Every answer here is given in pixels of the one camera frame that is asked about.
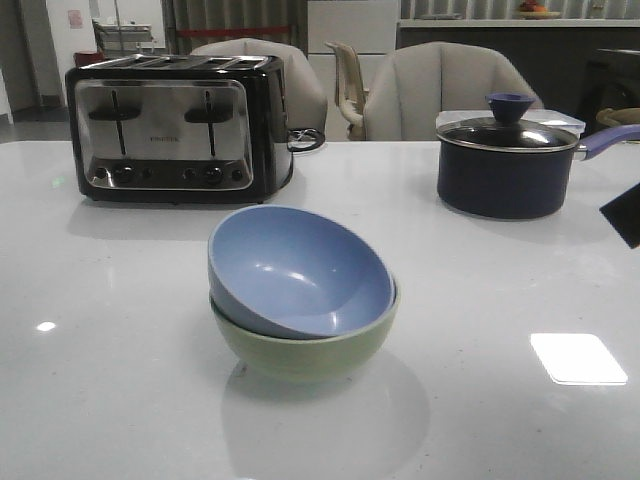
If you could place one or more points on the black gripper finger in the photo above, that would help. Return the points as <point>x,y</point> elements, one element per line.
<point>622,213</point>

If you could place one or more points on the blue plastic bowl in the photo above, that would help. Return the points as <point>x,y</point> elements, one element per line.
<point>290,273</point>

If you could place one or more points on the green plastic bowl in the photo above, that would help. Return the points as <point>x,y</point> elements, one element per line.
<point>306,361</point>

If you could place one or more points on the wicker basket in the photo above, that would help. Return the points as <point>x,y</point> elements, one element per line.
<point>609,117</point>

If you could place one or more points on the dark blue saucepan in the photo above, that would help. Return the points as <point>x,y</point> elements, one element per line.
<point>516,185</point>

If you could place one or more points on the glass lid with blue knob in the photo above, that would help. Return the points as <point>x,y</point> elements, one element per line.
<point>506,130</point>

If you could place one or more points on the fruit bowl on counter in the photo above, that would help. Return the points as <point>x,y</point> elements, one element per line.
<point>533,10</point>

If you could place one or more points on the right beige upholstered chair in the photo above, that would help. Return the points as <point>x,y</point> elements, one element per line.
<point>412,85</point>

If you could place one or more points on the beige upholstered chair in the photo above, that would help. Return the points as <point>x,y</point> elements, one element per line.
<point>305,99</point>
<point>412,85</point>

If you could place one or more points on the beige office chair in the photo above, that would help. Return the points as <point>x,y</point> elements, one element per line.
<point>350,95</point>

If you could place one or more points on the white drawer cabinet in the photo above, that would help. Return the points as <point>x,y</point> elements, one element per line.
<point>369,27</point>

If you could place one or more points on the left beige upholstered chair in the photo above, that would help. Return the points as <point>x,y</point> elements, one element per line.
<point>305,99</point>

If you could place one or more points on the black and chrome toaster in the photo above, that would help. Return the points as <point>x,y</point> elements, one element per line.
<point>180,128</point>

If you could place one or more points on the metal trolley cart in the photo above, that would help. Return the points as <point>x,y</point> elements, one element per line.
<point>123,38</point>

